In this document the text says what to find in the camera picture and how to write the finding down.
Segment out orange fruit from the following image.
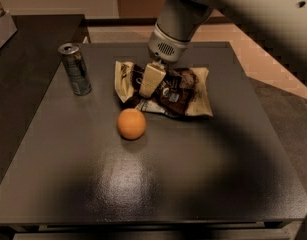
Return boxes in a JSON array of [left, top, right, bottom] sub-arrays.
[[117, 108, 146, 140]]

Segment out silver drink can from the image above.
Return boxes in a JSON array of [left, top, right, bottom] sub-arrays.
[[58, 43, 92, 96]]

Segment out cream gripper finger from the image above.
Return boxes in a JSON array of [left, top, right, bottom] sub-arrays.
[[139, 61, 166, 98]]

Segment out grey box with snacks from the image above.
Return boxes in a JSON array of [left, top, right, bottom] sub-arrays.
[[0, 0, 17, 49]]

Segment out brown chip bag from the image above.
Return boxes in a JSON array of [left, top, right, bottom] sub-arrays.
[[114, 61, 213, 117]]

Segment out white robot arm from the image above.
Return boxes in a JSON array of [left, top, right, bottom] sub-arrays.
[[148, 0, 307, 99]]

